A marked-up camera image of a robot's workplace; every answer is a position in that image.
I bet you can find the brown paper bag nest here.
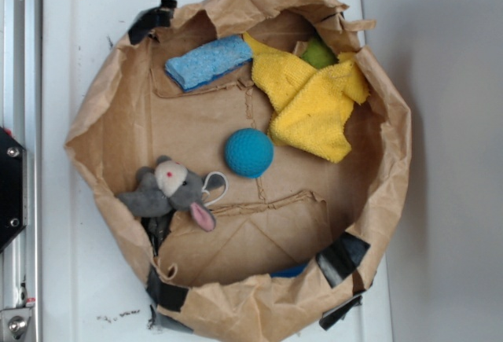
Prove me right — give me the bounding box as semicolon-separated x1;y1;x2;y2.
65;0;412;341

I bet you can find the blue dimpled ball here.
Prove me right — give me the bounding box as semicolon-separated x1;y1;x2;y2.
224;128;274;178

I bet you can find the black mounting bracket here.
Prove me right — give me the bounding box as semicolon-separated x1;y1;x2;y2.
0;127;27;252

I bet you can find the yellow microfiber cloth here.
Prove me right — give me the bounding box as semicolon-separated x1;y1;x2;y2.
244;33;369;163

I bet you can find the aluminium frame rail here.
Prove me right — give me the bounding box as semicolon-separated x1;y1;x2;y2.
1;0;42;341

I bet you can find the white plastic tray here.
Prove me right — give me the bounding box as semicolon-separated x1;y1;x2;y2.
40;0;395;342

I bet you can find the green tennis ball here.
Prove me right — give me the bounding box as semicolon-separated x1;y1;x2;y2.
301;38;339;69

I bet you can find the blue sponge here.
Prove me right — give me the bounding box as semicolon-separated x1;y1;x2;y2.
164;35;252;92

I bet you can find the grey plush mouse toy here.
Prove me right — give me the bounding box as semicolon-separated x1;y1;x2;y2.
117;156;229;232

